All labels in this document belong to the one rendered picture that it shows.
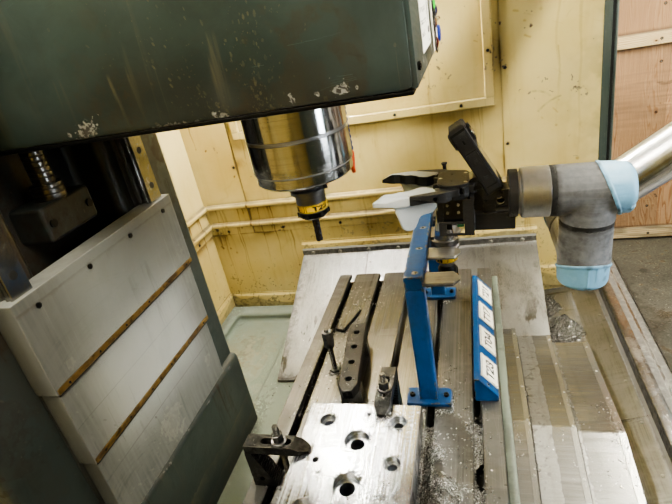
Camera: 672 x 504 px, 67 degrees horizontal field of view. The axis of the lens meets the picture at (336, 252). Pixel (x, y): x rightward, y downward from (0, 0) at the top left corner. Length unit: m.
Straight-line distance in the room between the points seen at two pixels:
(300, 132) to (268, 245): 1.42
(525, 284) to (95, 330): 1.35
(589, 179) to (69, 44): 0.72
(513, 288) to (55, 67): 1.48
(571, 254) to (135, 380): 0.85
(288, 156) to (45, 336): 0.50
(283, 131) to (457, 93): 1.11
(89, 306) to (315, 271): 1.14
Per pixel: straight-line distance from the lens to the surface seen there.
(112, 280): 1.07
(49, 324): 0.96
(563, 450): 1.32
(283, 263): 2.14
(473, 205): 0.77
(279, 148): 0.74
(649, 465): 1.45
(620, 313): 1.67
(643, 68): 3.57
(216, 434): 1.48
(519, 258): 1.91
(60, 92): 0.83
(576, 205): 0.78
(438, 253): 1.11
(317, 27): 0.64
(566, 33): 1.78
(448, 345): 1.36
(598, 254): 0.82
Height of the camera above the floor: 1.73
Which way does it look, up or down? 25 degrees down
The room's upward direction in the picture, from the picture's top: 12 degrees counter-clockwise
